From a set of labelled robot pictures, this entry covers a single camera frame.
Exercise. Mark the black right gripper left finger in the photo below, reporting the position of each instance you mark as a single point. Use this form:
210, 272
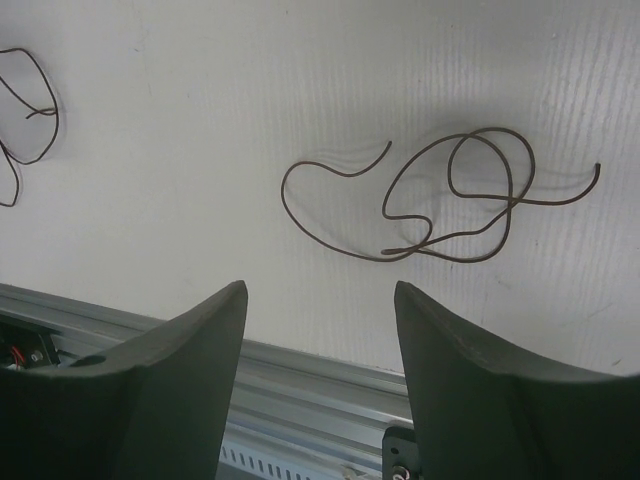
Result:
152, 407

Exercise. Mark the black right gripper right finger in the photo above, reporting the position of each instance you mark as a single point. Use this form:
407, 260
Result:
485, 408

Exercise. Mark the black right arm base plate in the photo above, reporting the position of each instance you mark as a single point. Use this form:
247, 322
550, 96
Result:
400, 456

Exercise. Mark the white slotted cable duct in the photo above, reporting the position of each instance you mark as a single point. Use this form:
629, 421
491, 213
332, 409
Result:
242, 461

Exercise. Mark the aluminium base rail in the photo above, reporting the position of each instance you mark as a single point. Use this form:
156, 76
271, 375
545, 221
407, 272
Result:
282, 398

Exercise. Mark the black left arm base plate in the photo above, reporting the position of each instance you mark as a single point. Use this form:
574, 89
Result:
25, 345

